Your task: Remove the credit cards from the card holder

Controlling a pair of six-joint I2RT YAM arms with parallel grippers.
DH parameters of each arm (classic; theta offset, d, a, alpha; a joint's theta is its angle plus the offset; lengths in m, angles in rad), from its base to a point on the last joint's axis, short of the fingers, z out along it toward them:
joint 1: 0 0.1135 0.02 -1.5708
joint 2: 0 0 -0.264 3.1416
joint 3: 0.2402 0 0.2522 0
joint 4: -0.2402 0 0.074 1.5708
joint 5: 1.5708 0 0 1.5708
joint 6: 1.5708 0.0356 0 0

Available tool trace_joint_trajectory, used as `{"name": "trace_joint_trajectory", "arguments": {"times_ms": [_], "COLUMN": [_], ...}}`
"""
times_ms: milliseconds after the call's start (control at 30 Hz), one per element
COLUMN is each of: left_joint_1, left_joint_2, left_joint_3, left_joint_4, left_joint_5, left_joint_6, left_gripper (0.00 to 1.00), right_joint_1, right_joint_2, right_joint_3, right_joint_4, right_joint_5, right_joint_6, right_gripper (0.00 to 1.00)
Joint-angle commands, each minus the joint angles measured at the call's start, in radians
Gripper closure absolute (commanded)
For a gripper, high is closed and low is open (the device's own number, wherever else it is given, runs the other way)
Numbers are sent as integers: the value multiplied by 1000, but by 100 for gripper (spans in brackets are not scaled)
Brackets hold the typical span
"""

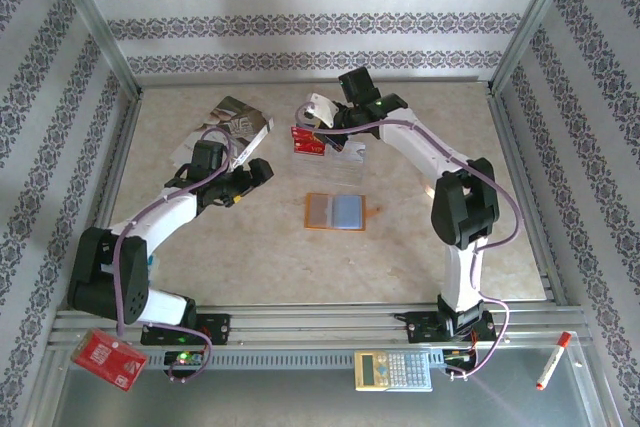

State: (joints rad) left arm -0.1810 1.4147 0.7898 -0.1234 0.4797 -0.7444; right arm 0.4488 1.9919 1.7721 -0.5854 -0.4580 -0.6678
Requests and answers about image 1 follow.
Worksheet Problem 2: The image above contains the grey metal shelf plate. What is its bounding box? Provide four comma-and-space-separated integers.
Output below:
49, 331, 616, 427

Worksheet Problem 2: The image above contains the beige grey calculator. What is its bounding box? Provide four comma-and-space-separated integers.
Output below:
354, 349, 434, 392

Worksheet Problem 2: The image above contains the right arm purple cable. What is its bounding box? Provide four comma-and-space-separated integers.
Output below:
294, 101, 525, 381

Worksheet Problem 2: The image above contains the grey slotted cable duct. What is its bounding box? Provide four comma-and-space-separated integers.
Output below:
149, 349, 446, 371

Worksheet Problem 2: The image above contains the red and white marker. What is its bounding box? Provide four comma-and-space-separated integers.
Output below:
535, 331, 573, 391

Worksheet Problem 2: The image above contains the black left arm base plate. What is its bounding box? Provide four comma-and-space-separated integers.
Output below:
140, 313, 232, 347

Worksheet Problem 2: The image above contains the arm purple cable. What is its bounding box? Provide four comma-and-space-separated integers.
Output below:
113, 126, 239, 384
294, 101, 525, 381

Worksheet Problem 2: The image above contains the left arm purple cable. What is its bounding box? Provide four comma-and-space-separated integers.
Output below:
113, 126, 239, 384

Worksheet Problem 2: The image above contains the orange card holder wallet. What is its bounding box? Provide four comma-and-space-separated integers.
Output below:
304, 191, 385, 233

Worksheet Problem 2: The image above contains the red cardboard box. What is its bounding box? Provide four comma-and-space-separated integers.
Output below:
71, 327, 150, 392

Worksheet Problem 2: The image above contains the aluminium frame post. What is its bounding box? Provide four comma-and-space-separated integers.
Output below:
487, 0, 584, 98
43, 0, 144, 98

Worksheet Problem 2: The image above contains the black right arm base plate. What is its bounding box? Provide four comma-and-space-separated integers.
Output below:
404, 310, 498, 346

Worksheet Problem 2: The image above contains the aluminium frame rail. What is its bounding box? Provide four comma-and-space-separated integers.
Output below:
69, 89, 146, 311
137, 75, 494, 88
485, 89, 571, 308

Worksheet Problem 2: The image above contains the paperback book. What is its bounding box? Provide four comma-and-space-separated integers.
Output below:
168, 95, 275, 171

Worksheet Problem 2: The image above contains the circuit board with green LED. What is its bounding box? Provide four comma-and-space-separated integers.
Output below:
163, 348, 206, 369

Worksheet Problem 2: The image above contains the red VIP card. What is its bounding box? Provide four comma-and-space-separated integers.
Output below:
291, 125, 329, 156

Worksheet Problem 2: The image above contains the circuit board with wires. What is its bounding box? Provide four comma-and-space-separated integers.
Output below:
442, 346, 476, 368

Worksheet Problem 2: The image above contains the wide aluminium mounting beam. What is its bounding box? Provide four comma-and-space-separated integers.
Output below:
49, 304, 586, 348

